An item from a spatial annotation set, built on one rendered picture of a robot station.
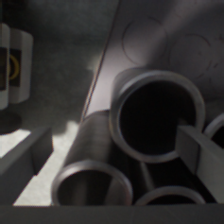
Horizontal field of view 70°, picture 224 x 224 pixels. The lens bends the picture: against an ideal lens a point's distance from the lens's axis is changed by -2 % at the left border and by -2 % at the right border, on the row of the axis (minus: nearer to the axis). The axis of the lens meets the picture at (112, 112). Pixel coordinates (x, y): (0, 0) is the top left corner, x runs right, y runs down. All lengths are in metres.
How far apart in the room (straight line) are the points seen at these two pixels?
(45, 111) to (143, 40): 0.54
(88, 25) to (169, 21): 0.36
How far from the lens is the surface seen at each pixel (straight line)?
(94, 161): 0.24
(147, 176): 0.30
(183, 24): 0.52
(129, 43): 0.48
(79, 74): 0.74
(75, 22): 0.76
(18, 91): 0.70
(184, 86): 0.22
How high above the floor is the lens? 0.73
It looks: 75 degrees down
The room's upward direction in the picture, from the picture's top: 180 degrees clockwise
